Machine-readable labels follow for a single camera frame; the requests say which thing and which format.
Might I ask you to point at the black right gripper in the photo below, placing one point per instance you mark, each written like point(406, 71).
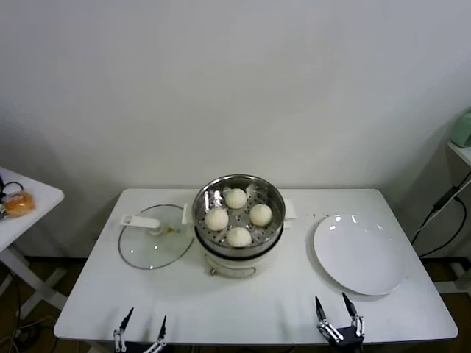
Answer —
point(347, 340)

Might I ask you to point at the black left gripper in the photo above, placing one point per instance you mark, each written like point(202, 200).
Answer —
point(135, 348)

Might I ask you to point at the white steamed baozi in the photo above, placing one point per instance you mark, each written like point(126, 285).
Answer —
point(261, 215)
point(239, 236)
point(216, 220)
point(236, 198)

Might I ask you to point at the stainless steel steamer basket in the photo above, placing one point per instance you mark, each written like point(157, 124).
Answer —
point(274, 206)

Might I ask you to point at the white round plate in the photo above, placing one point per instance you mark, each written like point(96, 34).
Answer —
point(353, 257)

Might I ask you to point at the white electric cooker pot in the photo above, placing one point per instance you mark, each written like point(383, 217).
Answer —
point(228, 267)

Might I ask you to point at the white side table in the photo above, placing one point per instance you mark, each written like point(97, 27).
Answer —
point(40, 191)

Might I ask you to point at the orange bun in plastic bag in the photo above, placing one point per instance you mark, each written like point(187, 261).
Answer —
point(18, 204)

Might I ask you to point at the white shelf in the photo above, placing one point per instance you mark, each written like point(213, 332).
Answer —
point(460, 149)

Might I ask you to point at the mint green appliance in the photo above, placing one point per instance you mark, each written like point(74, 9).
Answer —
point(461, 127)

